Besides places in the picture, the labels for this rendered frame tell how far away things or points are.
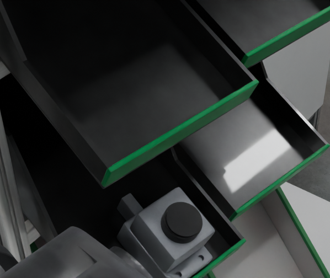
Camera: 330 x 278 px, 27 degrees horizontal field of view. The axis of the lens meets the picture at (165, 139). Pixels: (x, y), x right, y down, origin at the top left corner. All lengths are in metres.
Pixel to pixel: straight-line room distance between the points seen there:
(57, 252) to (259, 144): 0.51
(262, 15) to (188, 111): 0.13
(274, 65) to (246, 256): 1.25
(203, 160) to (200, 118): 0.20
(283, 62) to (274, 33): 1.48
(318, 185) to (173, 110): 1.97
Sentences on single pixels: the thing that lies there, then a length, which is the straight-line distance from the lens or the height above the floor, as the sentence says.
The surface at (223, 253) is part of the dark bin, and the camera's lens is 0.57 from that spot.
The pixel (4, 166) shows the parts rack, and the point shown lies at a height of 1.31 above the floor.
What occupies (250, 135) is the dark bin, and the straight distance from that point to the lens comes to 0.67.
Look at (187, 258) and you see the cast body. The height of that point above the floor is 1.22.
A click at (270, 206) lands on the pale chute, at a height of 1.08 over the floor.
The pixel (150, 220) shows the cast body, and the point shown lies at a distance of 0.52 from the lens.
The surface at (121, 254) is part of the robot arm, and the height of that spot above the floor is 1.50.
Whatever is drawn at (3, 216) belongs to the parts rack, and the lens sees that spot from 0.53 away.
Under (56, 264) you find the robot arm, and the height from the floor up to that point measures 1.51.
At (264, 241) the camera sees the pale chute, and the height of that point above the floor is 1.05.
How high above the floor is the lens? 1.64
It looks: 40 degrees down
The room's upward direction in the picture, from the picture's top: 2 degrees counter-clockwise
